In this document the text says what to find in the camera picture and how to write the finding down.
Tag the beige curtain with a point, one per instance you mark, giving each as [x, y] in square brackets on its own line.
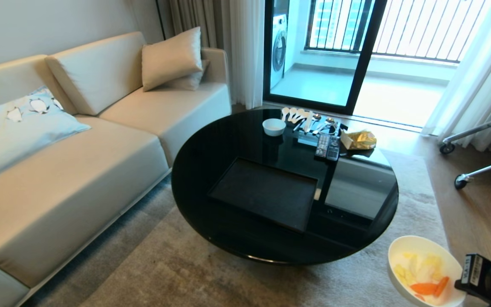
[194, 21]

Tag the black balcony railing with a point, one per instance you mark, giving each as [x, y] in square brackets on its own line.
[420, 30]

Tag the yellow crumpled bag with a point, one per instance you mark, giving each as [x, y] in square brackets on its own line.
[359, 140]

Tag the yellow food scrap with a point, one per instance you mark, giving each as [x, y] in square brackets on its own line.
[402, 273]
[432, 261]

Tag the metal spoon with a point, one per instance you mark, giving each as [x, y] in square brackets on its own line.
[329, 121]
[316, 116]

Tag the small white bowl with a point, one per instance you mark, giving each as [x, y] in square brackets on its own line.
[274, 126]

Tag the round black glass table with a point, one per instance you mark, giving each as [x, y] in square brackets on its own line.
[237, 136]

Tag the beige throw pillow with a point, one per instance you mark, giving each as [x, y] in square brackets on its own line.
[171, 57]
[192, 81]

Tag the white dish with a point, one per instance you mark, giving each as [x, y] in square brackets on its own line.
[416, 251]

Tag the white washing machine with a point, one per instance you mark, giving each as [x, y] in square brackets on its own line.
[278, 51]

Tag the blue penguin pillow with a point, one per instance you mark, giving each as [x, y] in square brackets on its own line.
[24, 128]

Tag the beige sofa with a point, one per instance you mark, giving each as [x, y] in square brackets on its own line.
[79, 179]

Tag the black rectangular tray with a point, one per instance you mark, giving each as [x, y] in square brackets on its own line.
[267, 192]

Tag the black remote control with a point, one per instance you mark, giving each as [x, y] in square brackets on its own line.
[322, 146]
[333, 149]

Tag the grey rug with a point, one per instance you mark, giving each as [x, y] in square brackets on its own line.
[151, 264]

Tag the black sliding door frame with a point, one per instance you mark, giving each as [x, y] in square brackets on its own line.
[362, 55]

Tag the orange carrot piece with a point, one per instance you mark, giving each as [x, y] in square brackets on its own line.
[442, 285]
[423, 288]

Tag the beige sofa back cushion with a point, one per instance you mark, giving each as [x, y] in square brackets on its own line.
[96, 72]

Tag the white sheer curtain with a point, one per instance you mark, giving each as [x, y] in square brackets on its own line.
[475, 85]
[247, 51]

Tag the chrome wheeled stand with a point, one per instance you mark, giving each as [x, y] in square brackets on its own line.
[480, 132]

